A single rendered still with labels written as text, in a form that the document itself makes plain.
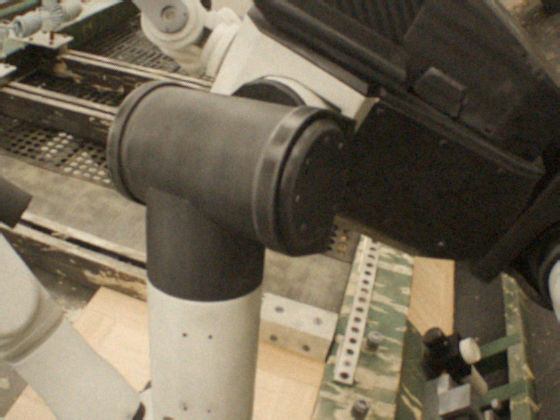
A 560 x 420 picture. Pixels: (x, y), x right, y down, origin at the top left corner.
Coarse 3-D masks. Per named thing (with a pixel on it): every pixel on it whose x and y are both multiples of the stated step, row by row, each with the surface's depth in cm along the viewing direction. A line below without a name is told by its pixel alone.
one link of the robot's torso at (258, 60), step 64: (256, 0) 40; (320, 0) 43; (384, 0) 41; (448, 0) 40; (256, 64) 44; (320, 64) 42; (384, 64) 40; (448, 64) 43; (512, 64) 41; (384, 128) 45; (448, 128) 44; (512, 128) 44; (384, 192) 49; (448, 192) 48; (512, 192) 48; (448, 256) 53
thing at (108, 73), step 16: (48, 0) 154; (48, 32) 162; (48, 48) 157; (64, 48) 159; (48, 64) 160; (64, 64) 158; (80, 64) 157; (96, 64) 156; (112, 64) 159; (128, 64) 159; (80, 80) 160; (96, 80) 159; (112, 80) 157; (128, 80) 156; (144, 80) 155; (160, 80) 153; (176, 80) 155; (192, 80) 156
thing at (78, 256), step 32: (0, 224) 93; (32, 224) 96; (32, 256) 95; (64, 256) 92; (96, 256) 91; (128, 256) 93; (96, 288) 94; (128, 288) 92; (288, 320) 87; (320, 320) 88; (320, 352) 88
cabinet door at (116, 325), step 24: (96, 312) 88; (120, 312) 89; (144, 312) 90; (96, 336) 84; (120, 336) 86; (144, 336) 87; (120, 360) 82; (144, 360) 83; (264, 360) 87; (288, 360) 87; (312, 360) 88; (144, 384) 79; (264, 384) 83; (288, 384) 84; (312, 384) 84; (24, 408) 71; (48, 408) 72; (264, 408) 79; (288, 408) 80; (312, 408) 80
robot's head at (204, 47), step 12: (204, 12) 58; (204, 24) 56; (204, 36) 59; (216, 36) 55; (180, 48) 57; (192, 48) 56; (204, 48) 55; (216, 48) 55; (180, 60) 61; (192, 60) 61; (204, 60) 56
